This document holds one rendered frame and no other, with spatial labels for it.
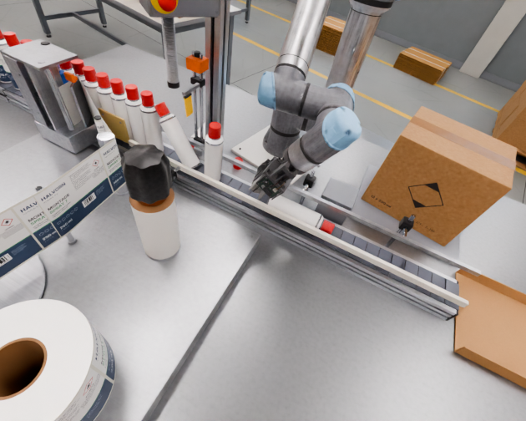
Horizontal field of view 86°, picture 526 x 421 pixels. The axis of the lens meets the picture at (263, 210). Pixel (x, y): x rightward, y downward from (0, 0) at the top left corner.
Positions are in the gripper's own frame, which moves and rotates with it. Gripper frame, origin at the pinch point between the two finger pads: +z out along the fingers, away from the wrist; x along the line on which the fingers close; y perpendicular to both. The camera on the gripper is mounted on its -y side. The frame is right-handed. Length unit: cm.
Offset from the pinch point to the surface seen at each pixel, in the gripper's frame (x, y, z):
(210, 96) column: -28.4, -13.3, 0.6
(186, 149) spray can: -22.2, 0.3, 10.3
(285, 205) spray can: 9.1, 0.3, -4.0
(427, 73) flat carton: 97, -418, 42
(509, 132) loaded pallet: 165, -284, -13
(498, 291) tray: 72, -14, -29
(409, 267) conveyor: 45.2, -3.1, -18.8
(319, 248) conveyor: 24.1, 4.4, -5.7
